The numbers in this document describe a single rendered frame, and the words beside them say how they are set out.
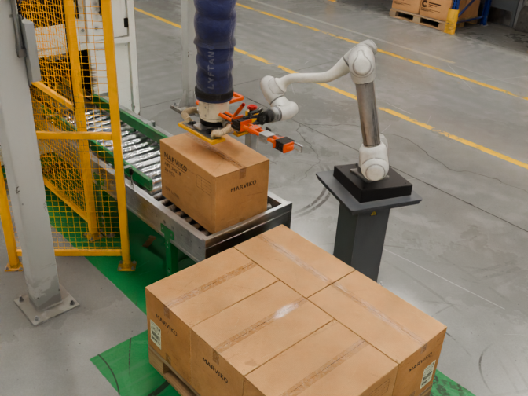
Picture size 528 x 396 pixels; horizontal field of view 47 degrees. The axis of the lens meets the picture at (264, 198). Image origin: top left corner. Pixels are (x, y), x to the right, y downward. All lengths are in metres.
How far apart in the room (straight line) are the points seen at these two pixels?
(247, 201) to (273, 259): 0.43
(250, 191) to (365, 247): 0.87
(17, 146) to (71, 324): 1.15
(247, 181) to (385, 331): 1.19
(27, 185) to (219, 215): 1.08
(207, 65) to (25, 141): 1.06
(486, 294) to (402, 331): 1.43
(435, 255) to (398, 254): 0.28
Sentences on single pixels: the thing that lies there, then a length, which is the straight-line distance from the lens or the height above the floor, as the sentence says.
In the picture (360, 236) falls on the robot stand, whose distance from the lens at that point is 3.92.
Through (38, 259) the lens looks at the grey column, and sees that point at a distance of 3.86.
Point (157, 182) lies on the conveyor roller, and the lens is 4.23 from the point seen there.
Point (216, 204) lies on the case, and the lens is 3.52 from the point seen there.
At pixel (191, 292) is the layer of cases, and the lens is 3.22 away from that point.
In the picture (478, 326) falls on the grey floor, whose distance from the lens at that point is 4.17.
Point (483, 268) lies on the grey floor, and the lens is 4.71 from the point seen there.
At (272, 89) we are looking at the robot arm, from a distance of 3.66.
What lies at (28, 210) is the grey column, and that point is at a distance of 3.67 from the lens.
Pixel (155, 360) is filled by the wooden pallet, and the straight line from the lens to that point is 3.54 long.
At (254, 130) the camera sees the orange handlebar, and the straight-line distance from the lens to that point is 3.36.
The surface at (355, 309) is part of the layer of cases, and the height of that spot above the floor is 0.54.
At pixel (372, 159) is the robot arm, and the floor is 1.06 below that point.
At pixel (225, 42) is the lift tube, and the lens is 3.42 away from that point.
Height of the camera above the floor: 2.58
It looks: 30 degrees down
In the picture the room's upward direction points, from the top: 3 degrees clockwise
